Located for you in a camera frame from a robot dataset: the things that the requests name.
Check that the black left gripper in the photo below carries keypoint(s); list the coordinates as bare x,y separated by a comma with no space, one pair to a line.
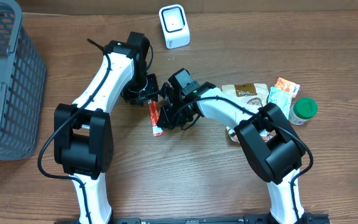
141,94

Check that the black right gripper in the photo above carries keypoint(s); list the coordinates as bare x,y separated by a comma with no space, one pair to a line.
173,111

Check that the red snack packet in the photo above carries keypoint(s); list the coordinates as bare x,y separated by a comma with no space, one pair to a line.
154,116

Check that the white snack bag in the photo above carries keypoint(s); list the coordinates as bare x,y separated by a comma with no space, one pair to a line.
251,93

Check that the teal snack pouch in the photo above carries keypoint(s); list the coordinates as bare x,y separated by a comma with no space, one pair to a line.
281,98

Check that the small orange box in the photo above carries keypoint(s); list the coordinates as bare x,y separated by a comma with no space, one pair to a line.
287,86

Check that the green lidded jar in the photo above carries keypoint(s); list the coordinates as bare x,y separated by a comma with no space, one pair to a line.
302,110

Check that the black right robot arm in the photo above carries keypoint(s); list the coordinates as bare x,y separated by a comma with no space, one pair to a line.
270,144

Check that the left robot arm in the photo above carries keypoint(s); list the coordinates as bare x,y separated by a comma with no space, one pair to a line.
82,137

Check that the white barcode scanner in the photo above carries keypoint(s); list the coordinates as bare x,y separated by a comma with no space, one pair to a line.
175,27

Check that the grey plastic mesh basket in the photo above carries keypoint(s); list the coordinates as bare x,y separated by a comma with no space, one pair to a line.
23,76

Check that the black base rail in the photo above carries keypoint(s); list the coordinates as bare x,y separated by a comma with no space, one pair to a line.
307,218

